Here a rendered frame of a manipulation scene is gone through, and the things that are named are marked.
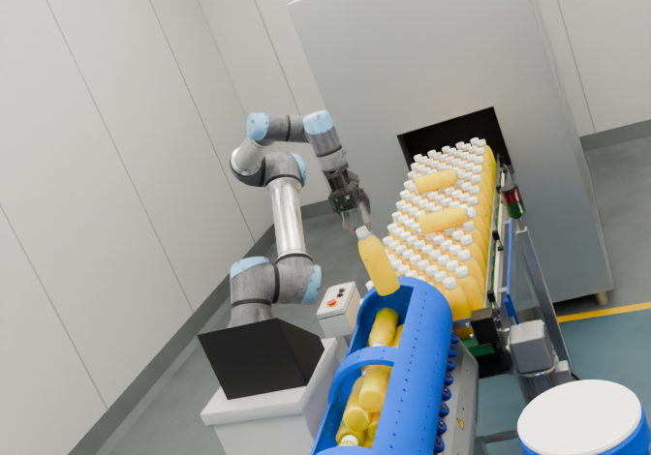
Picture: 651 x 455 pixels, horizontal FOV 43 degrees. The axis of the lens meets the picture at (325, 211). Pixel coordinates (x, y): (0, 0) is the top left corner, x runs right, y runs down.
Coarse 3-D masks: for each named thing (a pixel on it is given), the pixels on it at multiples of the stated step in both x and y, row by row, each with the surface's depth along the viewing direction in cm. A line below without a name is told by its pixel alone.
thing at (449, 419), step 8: (456, 344) 259; (456, 360) 251; (456, 368) 248; (456, 376) 244; (456, 384) 240; (456, 392) 237; (448, 400) 232; (456, 400) 234; (440, 416) 223; (448, 416) 225; (448, 424) 223; (448, 432) 220; (448, 440) 217; (448, 448) 214
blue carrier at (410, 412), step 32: (416, 288) 241; (416, 320) 225; (448, 320) 241; (352, 352) 240; (384, 352) 209; (416, 352) 212; (448, 352) 234; (352, 384) 233; (416, 384) 201; (384, 416) 185; (416, 416) 191; (320, 448) 202; (352, 448) 174; (384, 448) 176; (416, 448) 183
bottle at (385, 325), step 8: (384, 312) 249; (392, 312) 250; (376, 320) 246; (384, 320) 244; (392, 320) 246; (376, 328) 241; (384, 328) 240; (392, 328) 243; (376, 336) 238; (384, 336) 238; (392, 336) 241; (384, 344) 237
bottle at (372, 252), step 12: (360, 240) 233; (372, 240) 232; (360, 252) 233; (372, 252) 231; (384, 252) 233; (372, 264) 232; (384, 264) 233; (372, 276) 234; (384, 276) 233; (396, 276) 236; (384, 288) 234; (396, 288) 235
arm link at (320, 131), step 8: (320, 112) 220; (304, 120) 220; (312, 120) 218; (320, 120) 218; (328, 120) 219; (304, 128) 222; (312, 128) 219; (320, 128) 218; (328, 128) 219; (312, 136) 220; (320, 136) 219; (328, 136) 219; (336, 136) 221; (312, 144) 222; (320, 144) 220; (328, 144) 220; (336, 144) 221; (320, 152) 221; (328, 152) 220
